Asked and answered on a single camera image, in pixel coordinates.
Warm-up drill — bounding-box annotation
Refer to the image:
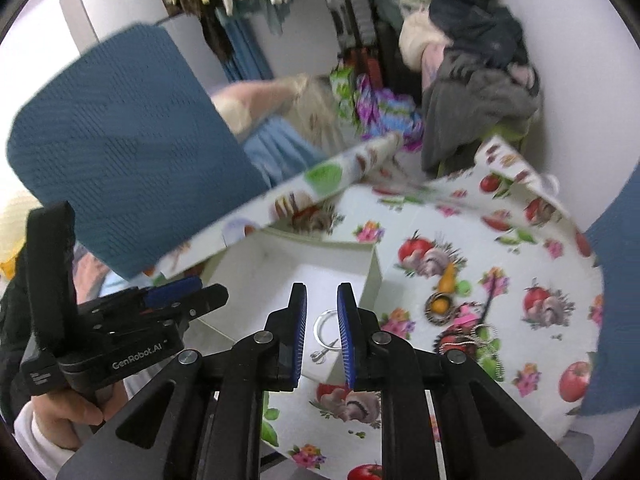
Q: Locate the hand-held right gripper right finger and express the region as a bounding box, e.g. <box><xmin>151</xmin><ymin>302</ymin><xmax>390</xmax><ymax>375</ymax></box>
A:
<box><xmin>336</xmin><ymin>282</ymin><xmax>583</xmax><ymax>480</ymax></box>

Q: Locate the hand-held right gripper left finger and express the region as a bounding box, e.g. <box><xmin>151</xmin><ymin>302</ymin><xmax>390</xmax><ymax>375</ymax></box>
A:
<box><xmin>55</xmin><ymin>282</ymin><xmax>308</xmax><ymax>480</ymax></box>

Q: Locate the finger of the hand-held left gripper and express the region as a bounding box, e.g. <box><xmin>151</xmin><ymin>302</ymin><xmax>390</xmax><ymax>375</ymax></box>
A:
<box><xmin>135</xmin><ymin>276</ymin><xmax>203</xmax><ymax>311</ymax></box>
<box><xmin>150</xmin><ymin>283</ymin><xmax>229</xmax><ymax>328</ymax></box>

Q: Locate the silver bangle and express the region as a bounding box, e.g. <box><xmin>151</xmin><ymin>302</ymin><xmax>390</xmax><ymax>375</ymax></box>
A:
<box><xmin>312</xmin><ymin>308</ymin><xmax>342</xmax><ymax>352</ymax></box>

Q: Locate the white cardboard box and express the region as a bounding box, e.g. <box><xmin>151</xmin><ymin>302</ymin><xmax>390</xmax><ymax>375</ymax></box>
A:
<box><xmin>192</xmin><ymin>227</ymin><xmax>383</xmax><ymax>383</ymax></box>

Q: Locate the orange carrot-shaped charm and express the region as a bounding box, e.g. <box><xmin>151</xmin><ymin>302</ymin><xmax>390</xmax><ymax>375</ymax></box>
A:
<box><xmin>424</xmin><ymin>262</ymin><xmax>460</xmax><ymax>317</ymax></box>

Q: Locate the pink hair clip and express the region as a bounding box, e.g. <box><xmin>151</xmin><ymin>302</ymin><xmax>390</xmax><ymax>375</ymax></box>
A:
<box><xmin>452</xmin><ymin>305</ymin><xmax>481</xmax><ymax>328</ymax></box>

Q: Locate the black hair stick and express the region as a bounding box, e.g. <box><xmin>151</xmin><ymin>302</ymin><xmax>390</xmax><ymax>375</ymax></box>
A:
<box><xmin>480</xmin><ymin>275</ymin><xmax>501</xmax><ymax>321</ymax></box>

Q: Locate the person's left forearm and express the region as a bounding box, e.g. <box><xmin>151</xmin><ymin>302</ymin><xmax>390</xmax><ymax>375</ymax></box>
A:
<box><xmin>12</xmin><ymin>400</ymin><xmax>83</xmax><ymax>478</ymax></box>

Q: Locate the person's left hand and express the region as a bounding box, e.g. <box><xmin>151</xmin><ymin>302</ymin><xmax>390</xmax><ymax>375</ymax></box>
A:
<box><xmin>30</xmin><ymin>385</ymin><xmax>126</xmax><ymax>448</ymax></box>

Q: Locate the yellow cloth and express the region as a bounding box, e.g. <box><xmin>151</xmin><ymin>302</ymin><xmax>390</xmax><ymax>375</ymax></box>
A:
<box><xmin>0</xmin><ymin>195</ymin><xmax>31</xmax><ymax>281</ymax></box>

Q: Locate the dark cloth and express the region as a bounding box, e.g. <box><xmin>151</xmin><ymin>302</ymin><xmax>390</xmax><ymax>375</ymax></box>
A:
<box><xmin>0</xmin><ymin>255</ymin><xmax>32</xmax><ymax>416</ymax></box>

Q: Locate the blue mesh chair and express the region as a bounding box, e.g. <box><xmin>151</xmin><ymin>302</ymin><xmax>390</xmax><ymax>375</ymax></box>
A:
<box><xmin>6</xmin><ymin>24</ymin><xmax>268</xmax><ymax>281</ymax></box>
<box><xmin>580</xmin><ymin>162</ymin><xmax>640</xmax><ymax>418</ymax></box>

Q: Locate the light blue cloth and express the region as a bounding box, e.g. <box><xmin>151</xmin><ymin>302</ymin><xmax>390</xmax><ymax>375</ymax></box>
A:
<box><xmin>242</xmin><ymin>115</ymin><xmax>331</xmax><ymax>191</ymax></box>

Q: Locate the fruit printed tablecloth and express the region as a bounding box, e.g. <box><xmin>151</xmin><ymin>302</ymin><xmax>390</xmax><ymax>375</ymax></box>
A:
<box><xmin>150</xmin><ymin>132</ymin><xmax>608</xmax><ymax>480</ymax></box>

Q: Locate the pink cloth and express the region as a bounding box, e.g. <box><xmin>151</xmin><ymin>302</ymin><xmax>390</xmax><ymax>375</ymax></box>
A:
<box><xmin>210</xmin><ymin>80</ymin><xmax>301</xmax><ymax>141</ymax></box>

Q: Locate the cream patterned cloth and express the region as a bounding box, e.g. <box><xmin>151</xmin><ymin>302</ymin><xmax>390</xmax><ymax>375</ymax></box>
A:
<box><xmin>285</xmin><ymin>74</ymin><xmax>346</xmax><ymax>156</ymax></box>

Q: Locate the colourful floral bag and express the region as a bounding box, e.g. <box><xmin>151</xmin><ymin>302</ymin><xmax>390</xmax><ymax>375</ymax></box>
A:
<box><xmin>329</xmin><ymin>60</ymin><xmax>426</xmax><ymax>151</ymax></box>

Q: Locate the blue hanging cloth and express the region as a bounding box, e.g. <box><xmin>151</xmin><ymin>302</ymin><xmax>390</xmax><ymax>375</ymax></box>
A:
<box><xmin>220</xmin><ymin>15</ymin><xmax>273</xmax><ymax>83</ymax></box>

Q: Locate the green chair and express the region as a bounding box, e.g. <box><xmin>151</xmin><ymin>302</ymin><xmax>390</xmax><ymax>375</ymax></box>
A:
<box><xmin>435</xmin><ymin>120</ymin><xmax>536</xmax><ymax>176</ymax></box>

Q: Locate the grey garment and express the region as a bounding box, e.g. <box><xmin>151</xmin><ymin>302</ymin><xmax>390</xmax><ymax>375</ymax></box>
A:
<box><xmin>422</xmin><ymin>67</ymin><xmax>543</xmax><ymax>173</ymax></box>

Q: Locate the red bag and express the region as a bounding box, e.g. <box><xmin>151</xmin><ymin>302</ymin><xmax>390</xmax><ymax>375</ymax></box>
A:
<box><xmin>345</xmin><ymin>47</ymin><xmax>383</xmax><ymax>86</ymax></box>

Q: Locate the cream garment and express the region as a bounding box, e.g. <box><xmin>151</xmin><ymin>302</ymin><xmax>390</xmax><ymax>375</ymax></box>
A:
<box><xmin>398</xmin><ymin>12</ymin><xmax>451</xmax><ymax>71</ymax></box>

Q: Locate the black and white suitcase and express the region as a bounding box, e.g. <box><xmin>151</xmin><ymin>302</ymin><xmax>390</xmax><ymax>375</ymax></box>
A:
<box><xmin>326</xmin><ymin>0</ymin><xmax>381</xmax><ymax>56</ymax></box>

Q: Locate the dark navy garment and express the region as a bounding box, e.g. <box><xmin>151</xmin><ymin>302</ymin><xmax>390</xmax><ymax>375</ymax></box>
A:
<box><xmin>430</xmin><ymin>0</ymin><xmax>526</xmax><ymax>68</ymax></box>

